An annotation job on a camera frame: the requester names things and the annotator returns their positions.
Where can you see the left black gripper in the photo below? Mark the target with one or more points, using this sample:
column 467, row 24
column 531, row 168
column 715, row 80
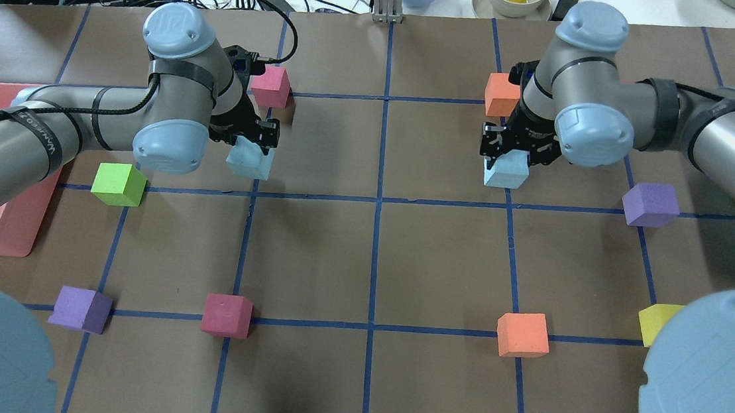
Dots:
column 231, row 124

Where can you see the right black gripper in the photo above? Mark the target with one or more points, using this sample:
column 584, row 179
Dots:
column 532, row 130

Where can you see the light blue foam block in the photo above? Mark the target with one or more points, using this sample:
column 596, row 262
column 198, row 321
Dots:
column 247, row 159

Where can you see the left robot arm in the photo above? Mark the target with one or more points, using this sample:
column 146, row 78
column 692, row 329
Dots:
column 196, row 92

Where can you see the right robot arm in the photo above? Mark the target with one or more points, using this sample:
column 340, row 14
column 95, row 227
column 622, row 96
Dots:
column 574, row 106

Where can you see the orange foam block far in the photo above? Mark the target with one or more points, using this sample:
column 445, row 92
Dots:
column 501, row 96

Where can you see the orange foam block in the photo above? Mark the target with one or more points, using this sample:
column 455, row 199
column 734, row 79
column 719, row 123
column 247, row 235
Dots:
column 522, row 335
column 501, row 96

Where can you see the pink foam block far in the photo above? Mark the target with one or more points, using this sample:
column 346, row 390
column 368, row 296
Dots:
column 272, row 88

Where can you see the pink foam block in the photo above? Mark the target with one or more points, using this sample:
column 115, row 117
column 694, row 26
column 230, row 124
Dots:
column 272, row 88
column 227, row 316

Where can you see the green foam block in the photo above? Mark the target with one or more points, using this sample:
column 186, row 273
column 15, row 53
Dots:
column 119, row 184

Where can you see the purple foam block right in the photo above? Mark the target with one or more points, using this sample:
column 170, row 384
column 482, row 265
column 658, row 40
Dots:
column 650, row 205

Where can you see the purple foam block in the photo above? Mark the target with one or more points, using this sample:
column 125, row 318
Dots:
column 650, row 205
column 81, row 310

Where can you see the pink foam block near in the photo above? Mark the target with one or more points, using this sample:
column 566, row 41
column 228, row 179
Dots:
column 227, row 316

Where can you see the orange foam block near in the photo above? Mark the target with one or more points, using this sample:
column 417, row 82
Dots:
column 522, row 335

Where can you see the yellow foam block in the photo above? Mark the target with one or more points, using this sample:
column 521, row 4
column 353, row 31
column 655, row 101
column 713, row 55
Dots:
column 652, row 319

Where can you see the purple foam block left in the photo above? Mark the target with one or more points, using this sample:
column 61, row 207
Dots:
column 81, row 310

